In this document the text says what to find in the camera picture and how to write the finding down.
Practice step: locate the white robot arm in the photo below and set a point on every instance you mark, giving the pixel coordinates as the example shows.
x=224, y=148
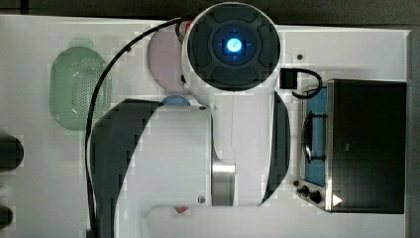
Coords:
x=228, y=146

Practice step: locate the black toaster oven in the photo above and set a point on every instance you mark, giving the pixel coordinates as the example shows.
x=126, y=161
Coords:
x=353, y=146

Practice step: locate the blue cup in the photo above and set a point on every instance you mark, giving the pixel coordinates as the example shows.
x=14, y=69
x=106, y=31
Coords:
x=176, y=99

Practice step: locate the pink round plate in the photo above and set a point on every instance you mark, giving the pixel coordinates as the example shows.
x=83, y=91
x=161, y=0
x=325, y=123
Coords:
x=164, y=61

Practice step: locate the red strawberry toy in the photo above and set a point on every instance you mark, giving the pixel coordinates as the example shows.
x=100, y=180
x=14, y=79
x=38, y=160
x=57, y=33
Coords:
x=181, y=209

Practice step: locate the green perforated colander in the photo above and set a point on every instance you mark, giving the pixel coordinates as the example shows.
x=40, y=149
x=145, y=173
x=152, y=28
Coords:
x=74, y=75

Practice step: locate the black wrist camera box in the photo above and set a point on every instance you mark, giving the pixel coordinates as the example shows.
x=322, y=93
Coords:
x=288, y=78

